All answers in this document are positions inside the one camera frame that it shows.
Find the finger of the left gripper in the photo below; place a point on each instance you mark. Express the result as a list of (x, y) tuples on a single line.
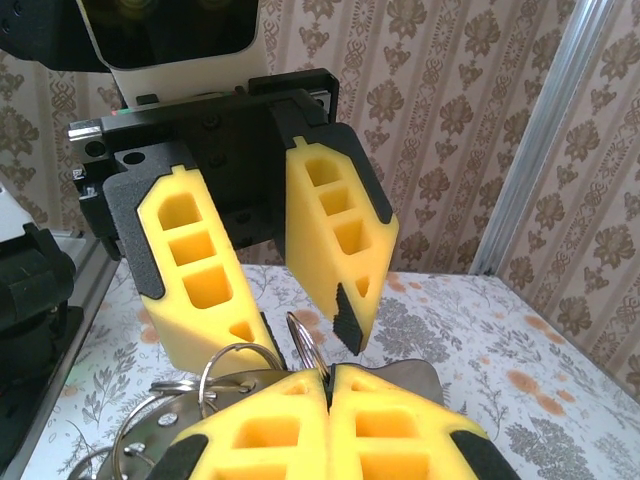
[(165, 280), (330, 200)]

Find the aluminium frame post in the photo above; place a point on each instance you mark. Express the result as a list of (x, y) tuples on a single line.
[(540, 135)]

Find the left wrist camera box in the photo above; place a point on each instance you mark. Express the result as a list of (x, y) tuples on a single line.
[(235, 75)]

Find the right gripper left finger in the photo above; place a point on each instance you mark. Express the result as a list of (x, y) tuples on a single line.
[(280, 450)]

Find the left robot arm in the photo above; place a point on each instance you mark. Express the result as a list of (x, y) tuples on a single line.
[(30, 280)]

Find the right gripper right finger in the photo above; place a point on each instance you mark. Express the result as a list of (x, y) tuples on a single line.
[(400, 450)]

